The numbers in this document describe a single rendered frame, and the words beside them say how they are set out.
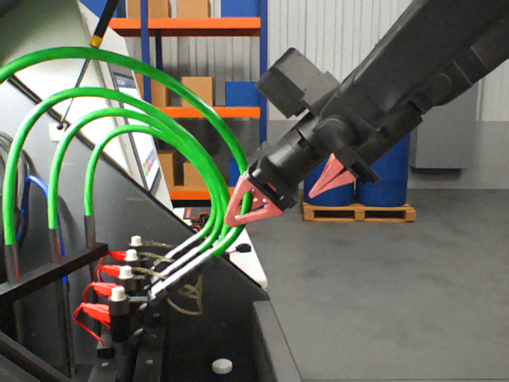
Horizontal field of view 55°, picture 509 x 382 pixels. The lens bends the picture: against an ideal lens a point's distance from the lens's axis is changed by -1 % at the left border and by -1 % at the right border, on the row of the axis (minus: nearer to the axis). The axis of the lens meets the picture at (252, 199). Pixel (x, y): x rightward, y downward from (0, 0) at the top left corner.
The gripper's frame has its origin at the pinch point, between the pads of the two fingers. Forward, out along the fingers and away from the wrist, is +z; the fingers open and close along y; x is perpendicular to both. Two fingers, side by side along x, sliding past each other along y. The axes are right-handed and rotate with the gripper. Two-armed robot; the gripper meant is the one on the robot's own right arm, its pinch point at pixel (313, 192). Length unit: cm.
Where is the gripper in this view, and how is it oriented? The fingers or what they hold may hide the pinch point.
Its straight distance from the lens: 78.4
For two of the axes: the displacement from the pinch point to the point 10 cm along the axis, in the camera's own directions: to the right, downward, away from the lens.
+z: -7.2, 6.6, 2.3
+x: -1.2, 2.1, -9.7
